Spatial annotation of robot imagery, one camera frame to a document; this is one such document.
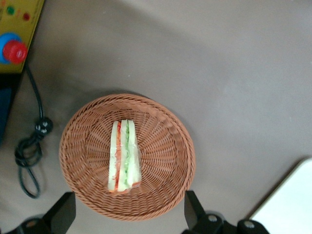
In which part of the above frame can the yellow control box panel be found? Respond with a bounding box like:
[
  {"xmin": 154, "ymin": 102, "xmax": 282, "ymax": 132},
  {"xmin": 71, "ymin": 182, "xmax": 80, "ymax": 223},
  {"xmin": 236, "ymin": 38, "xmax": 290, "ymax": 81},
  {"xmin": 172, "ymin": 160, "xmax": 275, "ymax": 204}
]
[{"xmin": 0, "ymin": 0, "xmax": 46, "ymax": 75}]

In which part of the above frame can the black coiled cable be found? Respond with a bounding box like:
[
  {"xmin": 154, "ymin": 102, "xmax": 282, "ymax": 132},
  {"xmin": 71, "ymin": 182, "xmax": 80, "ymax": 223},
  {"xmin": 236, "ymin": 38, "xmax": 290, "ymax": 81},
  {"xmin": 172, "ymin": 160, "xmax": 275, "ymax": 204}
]
[{"xmin": 14, "ymin": 63, "xmax": 46, "ymax": 199}]

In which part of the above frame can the cream white plastic tray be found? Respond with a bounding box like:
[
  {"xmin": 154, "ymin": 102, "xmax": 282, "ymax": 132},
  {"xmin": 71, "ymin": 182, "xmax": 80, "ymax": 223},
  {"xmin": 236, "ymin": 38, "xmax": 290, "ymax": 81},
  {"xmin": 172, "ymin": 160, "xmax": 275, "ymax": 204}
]
[{"xmin": 248, "ymin": 156, "xmax": 312, "ymax": 234}]

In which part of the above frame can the red emergency stop button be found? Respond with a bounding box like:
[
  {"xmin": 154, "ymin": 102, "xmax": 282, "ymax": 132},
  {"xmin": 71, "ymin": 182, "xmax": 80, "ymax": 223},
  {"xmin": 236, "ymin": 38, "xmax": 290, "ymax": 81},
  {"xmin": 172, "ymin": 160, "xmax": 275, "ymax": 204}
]
[{"xmin": 0, "ymin": 32, "xmax": 29, "ymax": 65}]

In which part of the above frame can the dark blue black case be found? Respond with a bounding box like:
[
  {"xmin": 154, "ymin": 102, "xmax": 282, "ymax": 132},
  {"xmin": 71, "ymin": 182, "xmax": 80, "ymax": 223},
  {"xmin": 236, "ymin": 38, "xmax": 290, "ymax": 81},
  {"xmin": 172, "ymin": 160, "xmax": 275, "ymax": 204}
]
[{"xmin": 0, "ymin": 72, "xmax": 24, "ymax": 147}]

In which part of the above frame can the plastic-wrapped triangle sandwich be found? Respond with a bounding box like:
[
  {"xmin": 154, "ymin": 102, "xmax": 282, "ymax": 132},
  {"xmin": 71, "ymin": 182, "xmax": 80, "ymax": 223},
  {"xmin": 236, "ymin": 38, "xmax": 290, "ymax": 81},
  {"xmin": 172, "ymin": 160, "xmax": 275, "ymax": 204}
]
[{"xmin": 107, "ymin": 118, "xmax": 142, "ymax": 195}]

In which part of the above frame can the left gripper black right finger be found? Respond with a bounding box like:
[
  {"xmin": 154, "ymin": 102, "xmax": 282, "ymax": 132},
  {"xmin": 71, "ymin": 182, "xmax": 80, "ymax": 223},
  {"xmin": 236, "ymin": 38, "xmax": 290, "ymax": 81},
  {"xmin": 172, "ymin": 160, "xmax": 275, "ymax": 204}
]
[{"xmin": 181, "ymin": 190, "xmax": 269, "ymax": 234}]

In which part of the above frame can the brown round wicker basket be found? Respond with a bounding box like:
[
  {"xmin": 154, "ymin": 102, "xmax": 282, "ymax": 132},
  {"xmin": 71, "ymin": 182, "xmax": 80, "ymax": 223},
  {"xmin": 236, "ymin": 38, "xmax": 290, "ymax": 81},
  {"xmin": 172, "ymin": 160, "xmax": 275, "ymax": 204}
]
[{"xmin": 58, "ymin": 94, "xmax": 196, "ymax": 222}]

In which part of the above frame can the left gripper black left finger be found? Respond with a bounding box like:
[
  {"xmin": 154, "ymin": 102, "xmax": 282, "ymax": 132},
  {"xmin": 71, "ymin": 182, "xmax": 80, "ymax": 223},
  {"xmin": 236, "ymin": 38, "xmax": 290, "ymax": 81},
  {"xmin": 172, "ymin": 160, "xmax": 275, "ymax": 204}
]
[{"xmin": 14, "ymin": 192, "xmax": 77, "ymax": 234}]

